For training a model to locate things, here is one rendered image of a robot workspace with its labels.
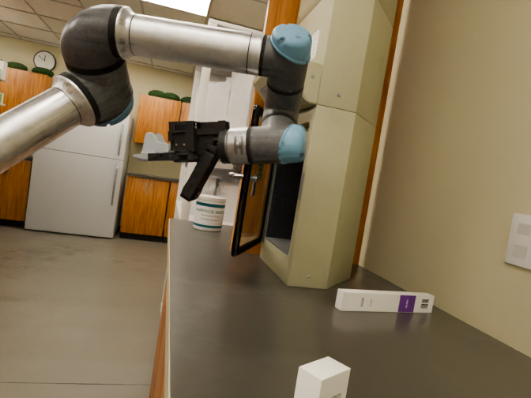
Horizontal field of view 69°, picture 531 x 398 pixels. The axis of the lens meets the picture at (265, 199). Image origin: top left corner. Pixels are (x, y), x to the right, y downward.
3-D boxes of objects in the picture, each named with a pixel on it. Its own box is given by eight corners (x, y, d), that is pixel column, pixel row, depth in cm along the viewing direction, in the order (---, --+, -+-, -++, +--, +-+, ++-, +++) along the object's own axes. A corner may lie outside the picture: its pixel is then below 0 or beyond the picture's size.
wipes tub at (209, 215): (219, 228, 183) (224, 197, 182) (223, 233, 170) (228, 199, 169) (191, 224, 179) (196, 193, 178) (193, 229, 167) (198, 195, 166)
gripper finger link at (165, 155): (155, 152, 82) (193, 151, 81) (155, 160, 82) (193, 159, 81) (144, 152, 78) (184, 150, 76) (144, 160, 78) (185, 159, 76)
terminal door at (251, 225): (260, 242, 129) (279, 123, 127) (232, 257, 100) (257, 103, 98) (257, 242, 130) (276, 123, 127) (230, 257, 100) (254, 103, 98)
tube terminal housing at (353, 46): (326, 264, 137) (363, 45, 133) (373, 294, 106) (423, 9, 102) (258, 257, 131) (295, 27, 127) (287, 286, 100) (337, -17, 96)
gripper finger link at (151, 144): (133, 133, 83) (173, 132, 81) (133, 161, 83) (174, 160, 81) (125, 132, 80) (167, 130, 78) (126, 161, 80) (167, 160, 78)
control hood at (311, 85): (280, 118, 129) (285, 88, 128) (317, 104, 97) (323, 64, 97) (247, 111, 126) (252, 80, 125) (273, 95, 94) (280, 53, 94)
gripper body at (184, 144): (180, 125, 84) (233, 122, 82) (182, 164, 85) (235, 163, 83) (164, 122, 77) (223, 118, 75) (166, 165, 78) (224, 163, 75)
